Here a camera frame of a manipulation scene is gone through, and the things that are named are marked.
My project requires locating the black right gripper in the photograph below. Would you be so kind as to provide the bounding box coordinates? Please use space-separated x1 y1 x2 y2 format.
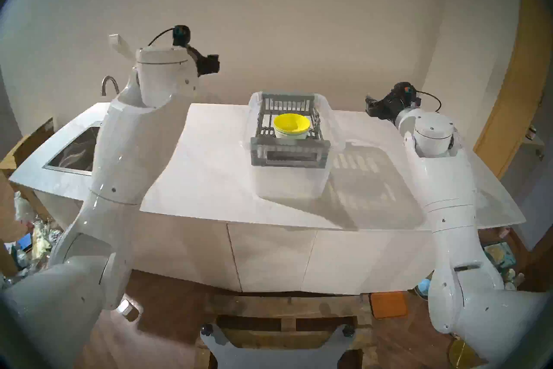
365 81 422 121

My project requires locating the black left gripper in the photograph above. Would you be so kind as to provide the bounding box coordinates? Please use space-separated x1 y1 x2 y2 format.
172 25 220 77

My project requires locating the yellow bowl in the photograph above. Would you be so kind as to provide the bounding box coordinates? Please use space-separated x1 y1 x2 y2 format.
273 113 311 136

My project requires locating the grey dish drying rack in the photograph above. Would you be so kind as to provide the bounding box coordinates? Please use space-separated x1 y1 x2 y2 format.
250 93 331 168

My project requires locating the gold round plate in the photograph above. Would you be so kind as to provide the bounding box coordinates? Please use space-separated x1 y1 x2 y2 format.
448 339 476 369

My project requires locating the clear plastic storage bin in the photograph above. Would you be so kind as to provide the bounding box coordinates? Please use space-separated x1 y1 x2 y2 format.
243 91 346 200

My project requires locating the stainless steel sink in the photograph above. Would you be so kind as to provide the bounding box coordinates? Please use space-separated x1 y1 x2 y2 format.
42 122 104 177

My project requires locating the white kitchen counter cabinet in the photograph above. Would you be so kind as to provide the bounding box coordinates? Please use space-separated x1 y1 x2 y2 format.
35 189 437 296

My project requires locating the teal noodle tray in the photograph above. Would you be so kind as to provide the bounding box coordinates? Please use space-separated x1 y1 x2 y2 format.
484 241 517 269

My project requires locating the brown cardboard box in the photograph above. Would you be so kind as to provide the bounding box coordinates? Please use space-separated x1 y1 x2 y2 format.
0 117 56 171

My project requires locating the orange plastic tray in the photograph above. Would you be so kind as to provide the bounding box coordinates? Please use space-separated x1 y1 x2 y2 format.
370 292 409 321

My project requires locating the wooden pallet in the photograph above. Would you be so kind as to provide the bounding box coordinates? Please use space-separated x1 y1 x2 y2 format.
194 290 377 369

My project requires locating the white crumpled plastic bag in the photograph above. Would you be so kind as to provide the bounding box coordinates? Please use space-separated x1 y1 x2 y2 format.
14 191 36 224

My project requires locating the yellow snack packet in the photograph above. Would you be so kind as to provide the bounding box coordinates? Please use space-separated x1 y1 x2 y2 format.
32 220 52 260

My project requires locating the brown cardboard sheet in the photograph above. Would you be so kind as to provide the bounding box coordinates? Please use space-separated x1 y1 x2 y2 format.
0 171 29 243

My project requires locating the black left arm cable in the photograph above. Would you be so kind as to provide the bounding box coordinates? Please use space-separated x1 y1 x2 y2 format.
148 28 175 47

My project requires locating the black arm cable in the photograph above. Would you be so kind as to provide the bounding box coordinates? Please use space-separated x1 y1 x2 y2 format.
416 91 443 113
148 28 175 47

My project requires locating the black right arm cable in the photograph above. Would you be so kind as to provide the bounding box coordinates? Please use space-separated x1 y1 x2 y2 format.
416 91 443 113

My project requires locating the wooden door frame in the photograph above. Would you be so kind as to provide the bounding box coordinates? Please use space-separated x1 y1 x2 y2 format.
473 0 548 179

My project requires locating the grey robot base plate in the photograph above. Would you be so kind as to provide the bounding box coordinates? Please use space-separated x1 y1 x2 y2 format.
200 323 357 369

